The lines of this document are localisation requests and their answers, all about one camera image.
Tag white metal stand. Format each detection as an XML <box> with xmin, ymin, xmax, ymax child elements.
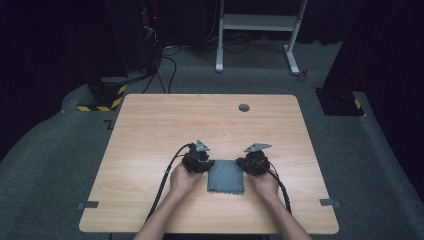
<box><xmin>215</xmin><ymin>0</ymin><xmax>309</xmax><ymax>75</ymax></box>

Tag person's right hand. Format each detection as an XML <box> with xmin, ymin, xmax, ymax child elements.
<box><xmin>249</xmin><ymin>169</ymin><xmax>281</xmax><ymax>202</ymax></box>

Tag grey cloth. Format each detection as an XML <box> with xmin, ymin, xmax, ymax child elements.
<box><xmin>206</xmin><ymin>159</ymin><xmax>246</xmax><ymax>196</ymax></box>

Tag dark equipment rack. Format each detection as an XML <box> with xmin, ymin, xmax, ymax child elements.
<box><xmin>139</xmin><ymin>0</ymin><xmax>165</xmax><ymax>73</ymax></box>

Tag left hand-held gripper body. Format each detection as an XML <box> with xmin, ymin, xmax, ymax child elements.
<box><xmin>181</xmin><ymin>139</ymin><xmax>211</xmax><ymax>174</ymax></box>

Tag black yellow striped base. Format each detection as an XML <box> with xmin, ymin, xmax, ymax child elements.
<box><xmin>77</xmin><ymin>75</ymin><xmax>128</xmax><ymax>113</ymax></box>

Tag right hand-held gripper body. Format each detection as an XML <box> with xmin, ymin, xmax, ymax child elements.
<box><xmin>243</xmin><ymin>143</ymin><xmax>273</xmax><ymax>177</ymax></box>

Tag grey tape strip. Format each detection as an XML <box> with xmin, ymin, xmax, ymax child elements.
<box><xmin>77</xmin><ymin>200</ymin><xmax>100</xmax><ymax>210</ymax></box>
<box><xmin>319</xmin><ymin>198</ymin><xmax>342</xmax><ymax>209</ymax></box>

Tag black floor cables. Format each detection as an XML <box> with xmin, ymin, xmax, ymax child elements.
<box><xmin>141</xmin><ymin>44</ymin><xmax>183</xmax><ymax>95</ymax></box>

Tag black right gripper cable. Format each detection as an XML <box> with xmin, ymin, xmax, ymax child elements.
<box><xmin>266</xmin><ymin>162</ymin><xmax>293</xmax><ymax>215</ymax></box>

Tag person's left hand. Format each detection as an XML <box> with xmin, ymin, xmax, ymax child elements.
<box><xmin>169</xmin><ymin>162</ymin><xmax>205</xmax><ymax>202</ymax></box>

